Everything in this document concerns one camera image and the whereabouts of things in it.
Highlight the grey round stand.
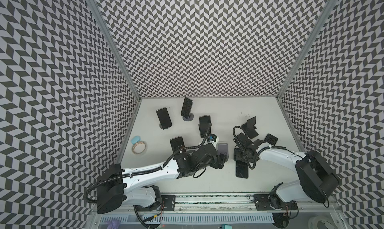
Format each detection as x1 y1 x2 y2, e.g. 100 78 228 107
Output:
182 113 194 122
217 143 229 162

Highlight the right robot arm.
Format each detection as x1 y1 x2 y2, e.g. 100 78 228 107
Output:
232 126 341 210

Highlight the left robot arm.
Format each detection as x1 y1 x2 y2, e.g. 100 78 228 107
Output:
83 132 229 214

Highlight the black folding stand right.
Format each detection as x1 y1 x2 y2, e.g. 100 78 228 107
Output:
241 116 259 139

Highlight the grey round stand back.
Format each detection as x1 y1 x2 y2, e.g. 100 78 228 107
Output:
182 113 194 122

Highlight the back phone teal edge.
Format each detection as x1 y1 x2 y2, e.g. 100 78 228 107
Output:
181 97 193 117

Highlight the tape roll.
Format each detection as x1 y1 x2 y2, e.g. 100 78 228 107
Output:
132 141 148 155

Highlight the blue oval object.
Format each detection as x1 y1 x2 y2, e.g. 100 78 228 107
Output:
131 135 141 144

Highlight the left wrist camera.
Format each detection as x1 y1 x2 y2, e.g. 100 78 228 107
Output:
207 134 219 148

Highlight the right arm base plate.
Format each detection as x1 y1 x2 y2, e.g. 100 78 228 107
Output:
249 194 298 212

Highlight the aluminium rail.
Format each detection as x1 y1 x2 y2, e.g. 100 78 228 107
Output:
92 192 343 214

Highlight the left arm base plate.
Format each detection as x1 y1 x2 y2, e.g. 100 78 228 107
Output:
137 195 177 212

